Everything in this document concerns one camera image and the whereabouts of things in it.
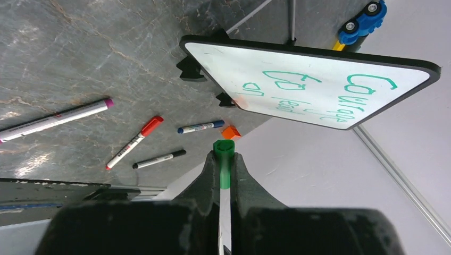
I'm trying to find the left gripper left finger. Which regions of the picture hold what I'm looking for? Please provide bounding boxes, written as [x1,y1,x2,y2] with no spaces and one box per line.
[35,152,221,254]

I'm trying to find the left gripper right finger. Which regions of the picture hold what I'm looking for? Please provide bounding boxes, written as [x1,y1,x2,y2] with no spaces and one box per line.
[230,153,404,254]

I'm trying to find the red cap marker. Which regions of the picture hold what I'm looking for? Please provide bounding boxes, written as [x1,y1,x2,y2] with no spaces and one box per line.
[105,116,164,170]

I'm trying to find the black cap marker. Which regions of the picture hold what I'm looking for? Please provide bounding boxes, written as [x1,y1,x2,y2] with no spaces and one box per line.
[132,149,187,169]

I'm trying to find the metal whiteboard stand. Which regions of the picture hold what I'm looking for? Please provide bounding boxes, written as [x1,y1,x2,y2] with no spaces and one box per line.
[176,1,296,113]

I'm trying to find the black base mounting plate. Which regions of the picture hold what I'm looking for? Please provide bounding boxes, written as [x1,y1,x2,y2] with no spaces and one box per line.
[1,178,140,226]

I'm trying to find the yellow rectangular block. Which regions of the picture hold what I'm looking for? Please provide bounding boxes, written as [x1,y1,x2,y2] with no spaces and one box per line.
[332,41,346,51]

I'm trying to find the white whiteboard black frame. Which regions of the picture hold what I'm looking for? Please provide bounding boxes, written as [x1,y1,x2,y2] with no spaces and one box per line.
[179,34,442,131]

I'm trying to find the purple cap marker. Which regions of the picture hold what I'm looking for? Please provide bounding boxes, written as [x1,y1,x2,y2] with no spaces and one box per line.
[1,98,114,143]

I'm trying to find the green marker cap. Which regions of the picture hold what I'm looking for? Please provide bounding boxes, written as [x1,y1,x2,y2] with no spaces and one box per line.
[213,140,235,190]

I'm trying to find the blue cap marker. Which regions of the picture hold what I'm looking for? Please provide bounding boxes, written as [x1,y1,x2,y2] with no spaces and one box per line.
[177,120,225,134]

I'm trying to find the blue toy piece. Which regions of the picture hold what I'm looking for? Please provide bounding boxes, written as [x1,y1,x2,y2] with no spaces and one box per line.
[338,0,387,45]

